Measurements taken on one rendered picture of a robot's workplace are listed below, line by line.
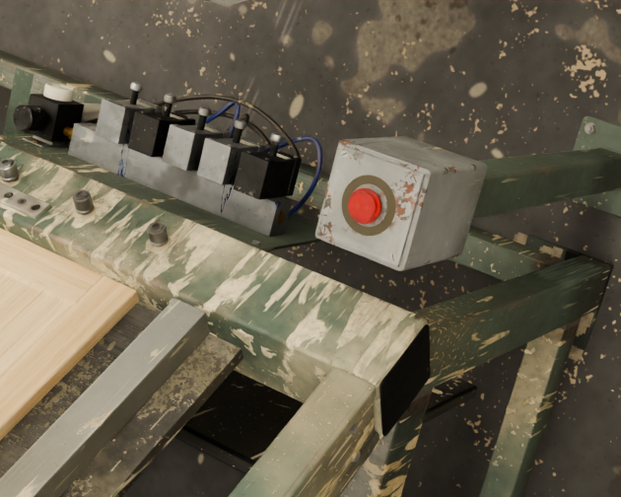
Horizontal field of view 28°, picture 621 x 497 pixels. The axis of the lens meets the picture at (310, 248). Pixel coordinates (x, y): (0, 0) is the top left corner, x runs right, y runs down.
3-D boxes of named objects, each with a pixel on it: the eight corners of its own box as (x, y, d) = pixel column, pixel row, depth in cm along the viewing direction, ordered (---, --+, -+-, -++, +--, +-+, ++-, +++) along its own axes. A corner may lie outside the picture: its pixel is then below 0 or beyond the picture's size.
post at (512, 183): (633, 157, 216) (463, 179, 151) (622, 189, 217) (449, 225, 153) (600, 147, 218) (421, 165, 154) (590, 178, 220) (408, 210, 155)
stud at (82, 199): (98, 207, 168) (94, 191, 166) (86, 218, 167) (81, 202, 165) (84, 201, 169) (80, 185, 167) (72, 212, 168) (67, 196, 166)
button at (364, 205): (390, 193, 137) (382, 194, 135) (381, 227, 138) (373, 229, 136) (360, 182, 139) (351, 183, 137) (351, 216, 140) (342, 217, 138)
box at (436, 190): (492, 164, 149) (429, 171, 134) (464, 256, 152) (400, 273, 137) (406, 134, 154) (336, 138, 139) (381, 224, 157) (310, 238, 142)
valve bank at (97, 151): (372, 143, 177) (285, 148, 157) (346, 236, 181) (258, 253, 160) (107, 50, 199) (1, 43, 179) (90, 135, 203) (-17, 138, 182)
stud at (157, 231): (172, 240, 162) (169, 223, 160) (161, 250, 161) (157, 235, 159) (158, 233, 163) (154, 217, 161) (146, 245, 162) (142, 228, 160)
